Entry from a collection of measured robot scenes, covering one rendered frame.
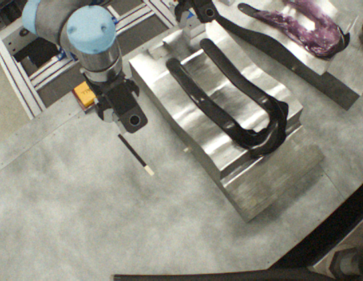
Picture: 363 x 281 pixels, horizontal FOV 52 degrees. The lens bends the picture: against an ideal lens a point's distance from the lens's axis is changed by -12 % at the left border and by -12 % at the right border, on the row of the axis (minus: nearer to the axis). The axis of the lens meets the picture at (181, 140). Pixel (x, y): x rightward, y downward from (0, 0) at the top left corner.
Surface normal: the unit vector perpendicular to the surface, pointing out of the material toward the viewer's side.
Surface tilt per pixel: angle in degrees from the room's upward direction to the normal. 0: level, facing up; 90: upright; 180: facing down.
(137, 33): 0
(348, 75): 0
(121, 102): 29
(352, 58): 0
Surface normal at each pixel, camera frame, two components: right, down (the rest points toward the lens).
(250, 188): 0.00, -0.32
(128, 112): 0.25, 0.11
